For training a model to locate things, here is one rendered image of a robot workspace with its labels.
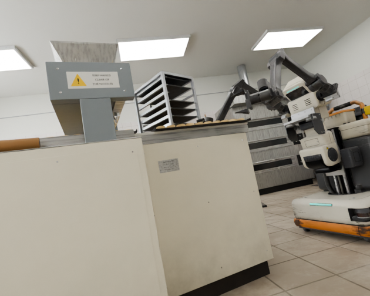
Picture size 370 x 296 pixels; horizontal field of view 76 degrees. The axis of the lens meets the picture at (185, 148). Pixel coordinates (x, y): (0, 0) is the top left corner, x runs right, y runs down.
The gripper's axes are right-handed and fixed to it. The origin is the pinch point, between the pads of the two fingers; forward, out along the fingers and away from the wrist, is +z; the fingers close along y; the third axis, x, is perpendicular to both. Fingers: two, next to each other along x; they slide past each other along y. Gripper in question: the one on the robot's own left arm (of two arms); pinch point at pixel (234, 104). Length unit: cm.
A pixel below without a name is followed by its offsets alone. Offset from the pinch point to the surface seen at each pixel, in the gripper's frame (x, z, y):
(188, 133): -13.0, 26.0, 11.6
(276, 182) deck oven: 381, 9, 86
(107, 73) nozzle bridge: -56, 40, -15
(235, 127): 9.3, 4.0, 11.7
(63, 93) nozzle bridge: -69, 53, -7
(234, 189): 0.4, 11.0, 47.5
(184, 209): -22, 33, 51
